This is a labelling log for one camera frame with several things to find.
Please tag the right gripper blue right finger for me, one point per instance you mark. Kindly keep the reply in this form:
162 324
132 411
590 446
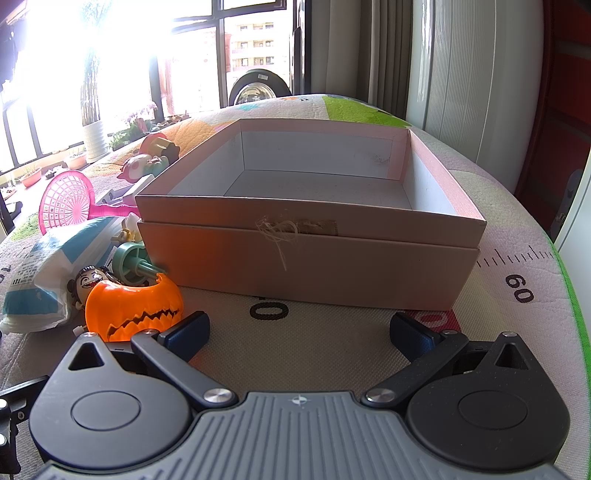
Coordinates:
430 354

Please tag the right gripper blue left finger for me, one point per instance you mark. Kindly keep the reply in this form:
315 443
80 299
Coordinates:
167 355

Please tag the orange pumpkin toy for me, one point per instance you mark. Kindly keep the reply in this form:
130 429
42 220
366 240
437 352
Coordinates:
116 312

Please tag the green hand crank toy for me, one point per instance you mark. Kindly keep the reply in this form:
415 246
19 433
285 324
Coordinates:
132 266

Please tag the wind-up boy figure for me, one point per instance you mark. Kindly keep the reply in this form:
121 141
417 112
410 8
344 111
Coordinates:
82 284

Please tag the blue white tissue pack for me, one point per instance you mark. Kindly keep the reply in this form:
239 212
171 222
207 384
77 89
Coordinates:
37 297

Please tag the pink plastic basket scoop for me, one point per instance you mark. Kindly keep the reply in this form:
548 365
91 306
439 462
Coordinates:
69 199

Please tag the pink bird toy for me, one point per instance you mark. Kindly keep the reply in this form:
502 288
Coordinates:
138 166

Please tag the white star toy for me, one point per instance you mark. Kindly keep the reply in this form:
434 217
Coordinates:
130 230

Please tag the white battery charger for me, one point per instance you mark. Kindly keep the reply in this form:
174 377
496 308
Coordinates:
125 195

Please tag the colourful play mat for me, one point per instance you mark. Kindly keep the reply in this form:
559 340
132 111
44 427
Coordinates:
519 283

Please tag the pink cardboard box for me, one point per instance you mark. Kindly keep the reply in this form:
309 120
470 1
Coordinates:
314 211

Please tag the white plant pot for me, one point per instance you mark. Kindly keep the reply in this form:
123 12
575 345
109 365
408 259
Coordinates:
95 142

